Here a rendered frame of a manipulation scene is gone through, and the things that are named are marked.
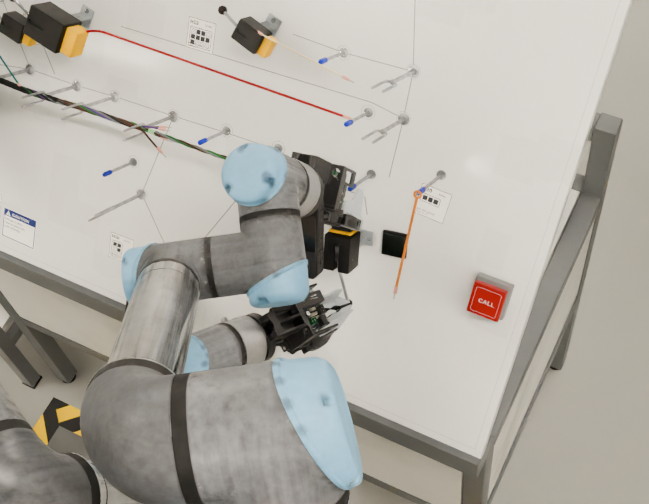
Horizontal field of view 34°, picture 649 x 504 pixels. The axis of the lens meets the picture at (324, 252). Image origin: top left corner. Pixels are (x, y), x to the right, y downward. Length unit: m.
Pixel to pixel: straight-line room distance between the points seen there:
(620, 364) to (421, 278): 1.23
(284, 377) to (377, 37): 0.78
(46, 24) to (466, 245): 0.73
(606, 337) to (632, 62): 0.92
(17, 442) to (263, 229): 0.37
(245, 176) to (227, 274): 0.12
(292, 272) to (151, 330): 0.24
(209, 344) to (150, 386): 0.51
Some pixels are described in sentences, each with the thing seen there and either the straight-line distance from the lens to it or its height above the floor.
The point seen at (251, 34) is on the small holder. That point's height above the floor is 1.36.
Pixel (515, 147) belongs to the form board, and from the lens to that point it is 1.53.
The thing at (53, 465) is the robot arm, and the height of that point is 1.47.
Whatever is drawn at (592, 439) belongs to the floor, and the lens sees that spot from 2.71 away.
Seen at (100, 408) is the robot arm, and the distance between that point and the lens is 0.94.
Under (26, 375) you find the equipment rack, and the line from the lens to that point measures 2.87.
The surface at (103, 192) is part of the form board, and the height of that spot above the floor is 1.03.
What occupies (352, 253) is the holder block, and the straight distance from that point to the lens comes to 1.58.
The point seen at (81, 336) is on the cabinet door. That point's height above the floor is 0.46.
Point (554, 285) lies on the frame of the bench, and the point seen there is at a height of 0.80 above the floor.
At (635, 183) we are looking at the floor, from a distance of 3.08.
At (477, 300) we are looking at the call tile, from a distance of 1.58.
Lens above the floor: 2.51
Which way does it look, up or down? 59 degrees down
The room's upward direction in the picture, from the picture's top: 11 degrees counter-clockwise
